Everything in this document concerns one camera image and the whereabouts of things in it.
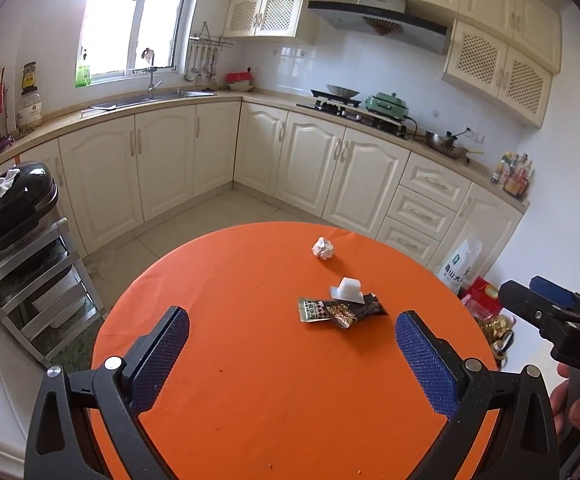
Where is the black kitchen appliance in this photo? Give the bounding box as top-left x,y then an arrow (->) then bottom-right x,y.
0,161 -> 60,256

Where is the cream lattice door cabinet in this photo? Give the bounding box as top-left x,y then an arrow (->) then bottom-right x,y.
225,0 -> 317,43
441,19 -> 555,128

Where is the steel wok with handle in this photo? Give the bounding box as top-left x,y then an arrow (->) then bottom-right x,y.
424,130 -> 486,162

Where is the metal storage rack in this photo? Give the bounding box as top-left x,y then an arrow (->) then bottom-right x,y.
0,217 -> 106,368

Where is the steel kitchen sink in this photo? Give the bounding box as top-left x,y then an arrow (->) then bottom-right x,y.
92,89 -> 218,110

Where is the cream base cabinet run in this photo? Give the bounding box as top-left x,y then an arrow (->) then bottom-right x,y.
0,100 -> 526,281

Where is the cluster of condiment bottles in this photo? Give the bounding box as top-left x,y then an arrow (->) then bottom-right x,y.
490,152 -> 533,200

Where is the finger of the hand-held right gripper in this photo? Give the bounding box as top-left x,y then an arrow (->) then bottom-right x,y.
498,280 -> 573,347
529,275 -> 580,318

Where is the white plastic tub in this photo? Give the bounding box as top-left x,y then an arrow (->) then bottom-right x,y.
30,270 -> 88,326

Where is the kitchen window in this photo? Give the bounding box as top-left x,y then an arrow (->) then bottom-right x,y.
74,0 -> 195,86

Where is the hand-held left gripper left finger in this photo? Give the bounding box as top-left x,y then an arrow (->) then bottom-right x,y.
24,305 -> 191,480

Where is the white paper ball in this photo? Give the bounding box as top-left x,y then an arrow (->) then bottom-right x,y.
311,237 -> 335,261

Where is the green electric pot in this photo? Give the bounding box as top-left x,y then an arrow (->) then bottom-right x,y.
365,92 -> 411,120

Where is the orange tablecloth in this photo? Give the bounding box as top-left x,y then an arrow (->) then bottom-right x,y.
91,221 -> 501,480

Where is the green dish soap bottle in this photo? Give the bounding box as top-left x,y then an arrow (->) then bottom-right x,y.
74,50 -> 92,88

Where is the beige kitchen countertop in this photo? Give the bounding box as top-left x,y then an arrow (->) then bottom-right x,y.
0,87 -> 531,208

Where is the wall utensil rack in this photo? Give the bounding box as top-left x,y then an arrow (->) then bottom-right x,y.
188,22 -> 235,51

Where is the chrome faucet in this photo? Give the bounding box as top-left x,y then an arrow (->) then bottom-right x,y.
141,47 -> 163,101

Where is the white plastic cup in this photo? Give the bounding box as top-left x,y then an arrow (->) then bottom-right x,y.
330,276 -> 365,303

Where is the grey wok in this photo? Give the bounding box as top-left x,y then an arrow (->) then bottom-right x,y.
326,84 -> 361,100

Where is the hanging utensils rack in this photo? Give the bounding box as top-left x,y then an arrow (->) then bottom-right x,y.
185,45 -> 221,83

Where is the brown printed snack wrapper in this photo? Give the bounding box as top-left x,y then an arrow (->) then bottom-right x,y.
327,302 -> 359,330

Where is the red rice bag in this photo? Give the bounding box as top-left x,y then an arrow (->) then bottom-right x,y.
460,276 -> 506,318

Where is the black gas stove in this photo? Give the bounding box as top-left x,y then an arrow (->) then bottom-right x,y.
296,90 -> 411,138

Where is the black range hood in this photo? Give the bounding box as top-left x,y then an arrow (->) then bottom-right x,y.
307,0 -> 451,56

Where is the black snack wrapper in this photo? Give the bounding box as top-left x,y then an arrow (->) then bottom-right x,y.
352,294 -> 391,319

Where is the white rice bag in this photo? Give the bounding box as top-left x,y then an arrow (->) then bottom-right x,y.
439,237 -> 485,296

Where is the green white snack wrapper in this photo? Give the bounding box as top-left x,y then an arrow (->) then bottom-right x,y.
297,297 -> 333,325

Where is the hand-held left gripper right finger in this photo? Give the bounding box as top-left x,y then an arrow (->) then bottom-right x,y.
395,310 -> 561,480

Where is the glass jar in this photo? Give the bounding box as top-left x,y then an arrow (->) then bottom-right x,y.
17,91 -> 44,135

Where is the cream cabinet drawer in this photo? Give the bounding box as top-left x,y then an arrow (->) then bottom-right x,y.
376,217 -> 443,266
399,152 -> 472,203
385,186 -> 458,236

